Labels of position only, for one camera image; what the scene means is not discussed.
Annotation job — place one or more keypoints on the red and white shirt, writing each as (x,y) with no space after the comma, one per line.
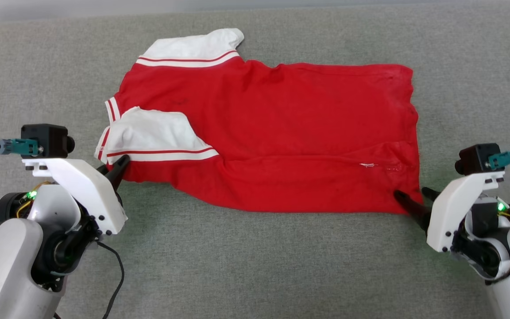
(290,133)

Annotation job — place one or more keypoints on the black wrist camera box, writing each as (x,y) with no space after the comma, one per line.
(49,138)
(476,157)

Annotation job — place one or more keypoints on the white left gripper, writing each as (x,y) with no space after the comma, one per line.
(86,190)

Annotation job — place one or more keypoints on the grey fabric sofa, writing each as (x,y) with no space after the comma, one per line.
(255,266)

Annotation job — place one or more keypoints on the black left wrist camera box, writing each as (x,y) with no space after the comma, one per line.
(49,138)

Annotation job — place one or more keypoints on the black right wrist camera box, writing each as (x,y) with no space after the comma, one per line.
(476,157)

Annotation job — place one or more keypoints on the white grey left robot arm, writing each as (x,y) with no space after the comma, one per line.
(7,266)

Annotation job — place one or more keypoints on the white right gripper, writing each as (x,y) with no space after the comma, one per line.
(452,212)

